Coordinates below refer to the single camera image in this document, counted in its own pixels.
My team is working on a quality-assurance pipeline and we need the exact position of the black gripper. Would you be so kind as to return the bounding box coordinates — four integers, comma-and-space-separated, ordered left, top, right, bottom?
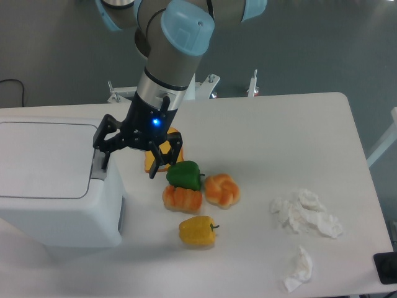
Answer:
93, 94, 184, 179

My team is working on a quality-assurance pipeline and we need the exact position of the white push-button trash can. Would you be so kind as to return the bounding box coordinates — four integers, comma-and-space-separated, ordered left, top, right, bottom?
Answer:
1, 116, 125, 248

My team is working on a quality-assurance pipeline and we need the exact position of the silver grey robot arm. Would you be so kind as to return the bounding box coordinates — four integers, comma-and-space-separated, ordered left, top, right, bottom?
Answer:
93, 1, 267, 177

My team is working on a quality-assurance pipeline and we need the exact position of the orange toast slice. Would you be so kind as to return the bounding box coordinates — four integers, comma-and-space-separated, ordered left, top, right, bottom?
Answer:
145, 127, 184, 173

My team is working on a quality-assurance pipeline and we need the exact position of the green bell pepper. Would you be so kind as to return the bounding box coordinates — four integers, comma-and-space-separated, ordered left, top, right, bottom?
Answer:
166, 161, 203, 191

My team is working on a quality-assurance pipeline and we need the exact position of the striped orange bread roll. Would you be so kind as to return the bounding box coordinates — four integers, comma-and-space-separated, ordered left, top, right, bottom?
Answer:
162, 185, 203, 214

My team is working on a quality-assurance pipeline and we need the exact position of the knotted round bread bun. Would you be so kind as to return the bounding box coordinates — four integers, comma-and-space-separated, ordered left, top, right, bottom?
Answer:
204, 173, 241, 209

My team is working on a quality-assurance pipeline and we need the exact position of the yellow bell pepper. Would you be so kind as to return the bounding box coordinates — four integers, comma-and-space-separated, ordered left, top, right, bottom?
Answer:
178, 215, 220, 248

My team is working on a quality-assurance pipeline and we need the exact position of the large crumpled white tissue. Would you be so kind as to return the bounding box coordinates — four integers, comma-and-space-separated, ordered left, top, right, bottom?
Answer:
269, 189, 344, 239

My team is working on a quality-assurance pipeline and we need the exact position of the small crumpled white tissue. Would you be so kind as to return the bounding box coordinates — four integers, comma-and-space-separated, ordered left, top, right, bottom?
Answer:
283, 245, 313, 294

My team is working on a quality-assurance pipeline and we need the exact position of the black device at table edge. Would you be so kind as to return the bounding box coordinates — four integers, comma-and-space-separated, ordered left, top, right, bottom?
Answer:
373, 251, 396, 284

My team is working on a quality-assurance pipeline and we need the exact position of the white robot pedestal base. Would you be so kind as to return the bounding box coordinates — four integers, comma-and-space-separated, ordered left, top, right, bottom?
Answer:
107, 70, 261, 104

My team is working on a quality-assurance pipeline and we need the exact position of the black cable on floor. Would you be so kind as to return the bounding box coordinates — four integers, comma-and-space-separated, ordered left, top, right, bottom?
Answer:
0, 78, 25, 106

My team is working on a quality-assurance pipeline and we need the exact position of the white frame at right edge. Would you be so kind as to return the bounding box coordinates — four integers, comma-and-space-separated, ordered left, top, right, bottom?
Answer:
367, 107, 396, 168

